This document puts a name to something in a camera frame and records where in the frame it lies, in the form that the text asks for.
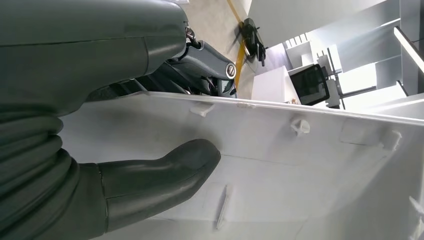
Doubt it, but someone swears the black remote controller with antennas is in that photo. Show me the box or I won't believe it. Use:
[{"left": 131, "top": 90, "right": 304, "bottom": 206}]
[{"left": 235, "top": 17, "right": 268, "bottom": 68}]

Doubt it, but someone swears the black screen monitor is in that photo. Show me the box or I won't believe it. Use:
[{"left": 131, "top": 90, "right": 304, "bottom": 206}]
[{"left": 289, "top": 62, "right": 331, "bottom": 107}]

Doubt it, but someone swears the white cabinet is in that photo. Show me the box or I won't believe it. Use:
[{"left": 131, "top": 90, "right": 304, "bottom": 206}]
[{"left": 251, "top": 65, "right": 302, "bottom": 105}]

